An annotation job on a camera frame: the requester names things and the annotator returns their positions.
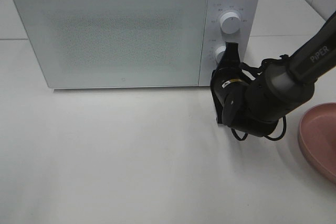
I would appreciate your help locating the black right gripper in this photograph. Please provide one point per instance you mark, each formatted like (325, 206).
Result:
(228, 87)

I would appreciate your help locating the pink round plate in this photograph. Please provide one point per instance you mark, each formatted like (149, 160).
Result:
(316, 139)

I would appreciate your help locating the white microwave door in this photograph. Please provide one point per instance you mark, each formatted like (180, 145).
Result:
(115, 43)

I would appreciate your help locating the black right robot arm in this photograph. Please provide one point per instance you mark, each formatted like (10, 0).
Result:
(255, 101)

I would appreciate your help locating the white lower timer knob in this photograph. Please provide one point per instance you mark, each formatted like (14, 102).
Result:
(218, 53)

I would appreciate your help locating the white upper microwave knob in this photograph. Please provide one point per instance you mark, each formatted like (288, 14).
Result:
(230, 22)

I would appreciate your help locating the white microwave oven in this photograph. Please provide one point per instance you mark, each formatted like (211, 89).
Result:
(223, 3)

